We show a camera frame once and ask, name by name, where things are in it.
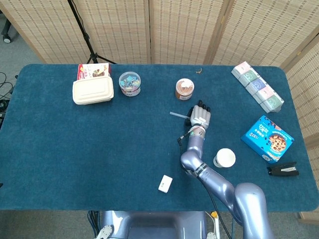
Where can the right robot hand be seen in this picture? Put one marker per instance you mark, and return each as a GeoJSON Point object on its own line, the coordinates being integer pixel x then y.
{"type": "Point", "coordinates": [200, 114]}

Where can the clear plastic straw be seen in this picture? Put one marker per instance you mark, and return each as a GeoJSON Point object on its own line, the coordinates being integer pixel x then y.
{"type": "Point", "coordinates": [178, 114]}

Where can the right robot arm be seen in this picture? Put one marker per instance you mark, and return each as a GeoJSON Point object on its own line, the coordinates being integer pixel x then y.
{"type": "Point", "coordinates": [216, 179]}

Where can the flower print paper cup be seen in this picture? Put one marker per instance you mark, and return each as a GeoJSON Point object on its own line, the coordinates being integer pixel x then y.
{"type": "Point", "coordinates": [225, 158]}

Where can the clear jar of rubber bands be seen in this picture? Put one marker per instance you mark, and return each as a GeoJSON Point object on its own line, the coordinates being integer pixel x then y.
{"type": "Point", "coordinates": [184, 89]}

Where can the loose brown rubber band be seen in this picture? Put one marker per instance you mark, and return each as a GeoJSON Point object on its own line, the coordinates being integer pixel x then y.
{"type": "Point", "coordinates": [198, 71]}

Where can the wrapped tissue packet bundle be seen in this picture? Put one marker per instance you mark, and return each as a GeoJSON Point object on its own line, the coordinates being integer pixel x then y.
{"type": "Point", "coordinates": [258, 85]}

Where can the blue cookie box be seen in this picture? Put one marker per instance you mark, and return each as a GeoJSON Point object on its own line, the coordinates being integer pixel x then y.
{"type": "Point", "coordinates": [268, 139]}

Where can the clear jar of binder clips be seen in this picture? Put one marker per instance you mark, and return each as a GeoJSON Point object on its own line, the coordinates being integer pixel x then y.
{"type": "Point", "coordinates": [129, 83]}

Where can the small white box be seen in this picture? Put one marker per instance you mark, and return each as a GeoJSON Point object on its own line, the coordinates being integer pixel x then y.
{"type": "Point", "coordinates": [165, 184]}

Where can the black stapler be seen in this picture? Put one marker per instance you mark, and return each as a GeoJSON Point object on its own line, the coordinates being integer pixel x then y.
{"type": "Point", "coordinates": [282, 169]}

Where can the beige lidded lunch box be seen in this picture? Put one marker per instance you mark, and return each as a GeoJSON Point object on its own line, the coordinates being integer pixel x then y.
{"type": "Point", "coordinates": [92, 90]}

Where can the red snack box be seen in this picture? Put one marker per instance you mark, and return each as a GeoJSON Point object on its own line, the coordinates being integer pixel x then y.
{"type": "Point", "coordinates": [92, 71]}

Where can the purple grey robot torso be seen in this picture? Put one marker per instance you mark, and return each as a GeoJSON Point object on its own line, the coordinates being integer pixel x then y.
{"type": "Point", "coordinates": [154, 224]}

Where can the teal blue table cloth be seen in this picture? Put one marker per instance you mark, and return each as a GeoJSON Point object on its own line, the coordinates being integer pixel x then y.
{"type": "Point", "coordinates": [74, 149]}

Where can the black tripod stand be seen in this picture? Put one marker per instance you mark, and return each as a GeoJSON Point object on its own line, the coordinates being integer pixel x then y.
{"type": "Point", "coordinates": [86, 37]}

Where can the office chair caster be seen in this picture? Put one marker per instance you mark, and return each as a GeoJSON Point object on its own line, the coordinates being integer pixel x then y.
{"type": "Point", "coordinates": [7, 38]}

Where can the grey robot base bracket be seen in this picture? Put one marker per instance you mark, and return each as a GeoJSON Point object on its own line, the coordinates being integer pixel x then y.
{"type": "Point", "coordinates": [211, 236]}
{"type": "Point", "coordinates": [104, 231]}

